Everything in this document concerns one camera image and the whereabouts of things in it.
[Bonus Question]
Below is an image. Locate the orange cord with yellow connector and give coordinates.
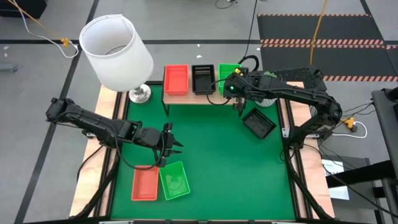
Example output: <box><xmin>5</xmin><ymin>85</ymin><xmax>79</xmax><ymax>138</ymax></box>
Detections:
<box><xmin>7</xmin><ymin>0</ymin><xmax>71</xmax><ymax>48</ymax></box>

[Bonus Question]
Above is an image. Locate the yellow power plug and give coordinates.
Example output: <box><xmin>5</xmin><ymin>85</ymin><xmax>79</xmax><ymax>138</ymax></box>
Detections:
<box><xmin>341</xmin><ymin>116</ymin><xmax>358</xmax><ymax>130</ymax></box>

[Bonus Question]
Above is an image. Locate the succulent in patterned white pot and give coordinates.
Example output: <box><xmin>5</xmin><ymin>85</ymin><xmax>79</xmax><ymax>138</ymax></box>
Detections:
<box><xmin>253</xmin><ymin>70</ymin><xmax>279</xmax><ymax>108</ymax></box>

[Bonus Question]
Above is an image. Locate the orange slotted plastic basket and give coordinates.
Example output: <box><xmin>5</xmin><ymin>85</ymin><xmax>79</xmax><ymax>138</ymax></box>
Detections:
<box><xmin>131</xmin><ymin>166</ymin><xmax>160</xmax><ymax>202</ymax></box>
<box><xmin>164</xmin><ymin>64</ymin><xmax>190</xmax><ymax>96</ymax></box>

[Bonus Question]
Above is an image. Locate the white paper sheet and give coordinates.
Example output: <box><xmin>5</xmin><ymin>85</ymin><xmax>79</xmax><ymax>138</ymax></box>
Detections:
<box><xmin>322</xmin><ymin>158</ymin><xmax>351</xmax><ymax>200</ymax></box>

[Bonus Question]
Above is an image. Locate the yellow hanging cable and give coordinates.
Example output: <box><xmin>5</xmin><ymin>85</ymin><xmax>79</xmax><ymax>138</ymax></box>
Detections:
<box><xmin>309</xmin><ymin>0</ymin><xmax>328</xmax><ymax>65</ymax></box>

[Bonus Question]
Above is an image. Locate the black hazard-striped floor mat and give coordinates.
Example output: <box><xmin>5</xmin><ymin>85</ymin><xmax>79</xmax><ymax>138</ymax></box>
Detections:
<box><xmin>256</xmin><ymin>13</ymin><xmax>398</xmax><ymax>83</ymax></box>

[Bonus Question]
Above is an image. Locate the green table mat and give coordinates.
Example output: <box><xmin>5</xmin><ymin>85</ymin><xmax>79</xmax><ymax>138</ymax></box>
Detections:
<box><xmin>110</xmin><ymin>83</ymin><xmax>296</xmax><ymax>220</ymax></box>

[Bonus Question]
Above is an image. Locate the black metal beam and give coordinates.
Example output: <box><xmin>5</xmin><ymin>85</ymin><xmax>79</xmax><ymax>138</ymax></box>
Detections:
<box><xmin>325</xmin><ymin>160</ymin><xmax>398</xmax><ymax>189</ymax></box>

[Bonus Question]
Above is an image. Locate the thick white power cable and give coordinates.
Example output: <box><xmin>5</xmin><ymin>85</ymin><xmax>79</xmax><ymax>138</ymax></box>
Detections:
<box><xmin>331</xmin><ymin>120</ymin><xmax>368</xmax><ymax>139</ymax></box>

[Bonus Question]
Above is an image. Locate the black coiled floor cable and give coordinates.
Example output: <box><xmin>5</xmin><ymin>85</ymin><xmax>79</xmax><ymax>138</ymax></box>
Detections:
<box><xmin>214</xmin><ymin>0</ymin><xmax>238</xmax><ymax>9</ymax></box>

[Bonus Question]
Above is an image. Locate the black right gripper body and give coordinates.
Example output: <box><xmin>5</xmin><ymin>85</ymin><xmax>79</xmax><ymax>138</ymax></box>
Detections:
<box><xmin>228</xmin><ymin>80</ymin><xmax>250</xmax><ymax>107</ymax></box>

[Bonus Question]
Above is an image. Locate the wooden shelf with black frame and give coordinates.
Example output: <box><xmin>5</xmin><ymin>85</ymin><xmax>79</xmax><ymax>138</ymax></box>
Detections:
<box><xmin>160</xmin><ymin>66</ymin><xmax>247</xmax><ymax>118</ymax></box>

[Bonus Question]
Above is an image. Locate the light wooden table board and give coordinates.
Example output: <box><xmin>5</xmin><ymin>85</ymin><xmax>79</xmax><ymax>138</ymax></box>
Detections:
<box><xmin>70</xmin><ymin>85</ymin><xmax>128</xmax><ymax>218</ymax></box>
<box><xmin>284</xmin><ymin>81</ymin><xmax>336</xmax><ymax>218</ymax></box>

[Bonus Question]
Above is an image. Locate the black floor box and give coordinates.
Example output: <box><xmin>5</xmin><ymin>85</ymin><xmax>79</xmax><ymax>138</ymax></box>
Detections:
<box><xmin>0</xmin><ymin>0</ymin><xmax>48</xmax><ymax>19</ymax></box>

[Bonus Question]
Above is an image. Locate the thin white floor cable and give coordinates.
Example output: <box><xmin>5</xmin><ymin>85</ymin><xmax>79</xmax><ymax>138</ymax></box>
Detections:
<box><xmin>12</xmin><ymin>0</ymin><xmax>80</xmax><ymax>59</ymax></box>

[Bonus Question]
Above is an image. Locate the green slotted plastic basket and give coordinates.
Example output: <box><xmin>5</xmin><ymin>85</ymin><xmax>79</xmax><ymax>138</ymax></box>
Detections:
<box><xmin>159</xmin><ymin>161</ymin><xmax>191</xmax><ymax>201</ymax></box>
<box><xmin>217</xmin><ymin>63</ymin><xmax>242</xmax><ymax>96</ymax></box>

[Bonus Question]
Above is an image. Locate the white shade silver table lamp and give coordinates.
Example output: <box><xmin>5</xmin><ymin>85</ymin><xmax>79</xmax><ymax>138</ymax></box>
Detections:
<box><xmin>79</xmin><ymin>14</ymin><xmax>155</xmax><ymax>104</ymax></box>

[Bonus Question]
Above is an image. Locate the grey floor object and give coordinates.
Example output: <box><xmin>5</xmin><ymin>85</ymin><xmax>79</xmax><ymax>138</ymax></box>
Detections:
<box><xmin>0</xmin><ymin>63</ymin><xmax>19</xmax><ymax>73</ymax></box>

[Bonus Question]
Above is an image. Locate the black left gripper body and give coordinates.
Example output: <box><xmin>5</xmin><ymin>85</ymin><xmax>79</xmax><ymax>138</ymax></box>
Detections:
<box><xmin>155</xmin><ymin>123</ymin><xmax>174</xmax><ymax>167</ymax></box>

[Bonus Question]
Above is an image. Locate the black slotted plastic basket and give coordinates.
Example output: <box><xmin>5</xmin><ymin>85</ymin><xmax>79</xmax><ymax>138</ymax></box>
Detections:
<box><xmin>241</xmin><ymin>107</ymin><xmax>277</xmax><ymax>140</ymax></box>
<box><xmin>191</xmin><ymin>64</ymin><xmax>216</xmax><ymax>95</ymax></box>

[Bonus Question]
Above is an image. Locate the black hanging cable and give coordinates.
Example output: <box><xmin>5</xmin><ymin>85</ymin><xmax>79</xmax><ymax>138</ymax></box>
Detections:
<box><xmin>238</xmin><ymin>0</ymin><xmax>259</xmax><ymax>73</ymax></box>

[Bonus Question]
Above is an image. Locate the black perforated computer tower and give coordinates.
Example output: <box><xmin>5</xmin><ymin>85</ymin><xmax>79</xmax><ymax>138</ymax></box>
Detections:
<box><xmin>273</xmin><ymin>65</ymin><xmax>328</xmax><ymax>98</ymax></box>

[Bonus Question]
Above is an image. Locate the black side table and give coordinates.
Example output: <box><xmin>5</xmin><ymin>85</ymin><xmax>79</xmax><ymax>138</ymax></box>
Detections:
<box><xmin>371</xmin><ymin>88</ymin><xmax>398</xmax><ymax>175</ymax></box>

